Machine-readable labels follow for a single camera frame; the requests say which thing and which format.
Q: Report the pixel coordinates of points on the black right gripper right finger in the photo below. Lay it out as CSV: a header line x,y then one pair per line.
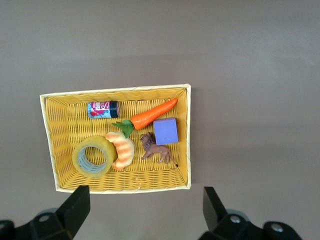
x,y
217,217

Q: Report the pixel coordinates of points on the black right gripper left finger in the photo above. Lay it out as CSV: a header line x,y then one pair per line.
x,y
72,215

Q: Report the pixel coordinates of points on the clear packing tape roll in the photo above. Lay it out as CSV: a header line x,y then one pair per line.
x,y
100,143

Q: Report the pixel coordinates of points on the toy croissant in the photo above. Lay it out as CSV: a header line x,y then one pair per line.
x,y
125,150

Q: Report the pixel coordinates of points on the brown toy lion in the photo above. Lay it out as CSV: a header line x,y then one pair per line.
x,y
156,150

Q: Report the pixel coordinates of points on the yellow wicker basket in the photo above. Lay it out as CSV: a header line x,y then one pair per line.
x,y
65,120

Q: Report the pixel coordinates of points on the purple foam cube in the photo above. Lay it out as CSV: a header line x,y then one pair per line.
x,y
166,132

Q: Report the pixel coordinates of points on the small dark can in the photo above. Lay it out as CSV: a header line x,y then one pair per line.
x,y
100,110

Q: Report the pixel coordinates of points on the orange toy carrot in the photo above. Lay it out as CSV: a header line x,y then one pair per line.
x,y
150,116

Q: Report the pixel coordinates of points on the brown table cover sheet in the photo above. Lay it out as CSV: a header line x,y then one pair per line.
x,y
250,75

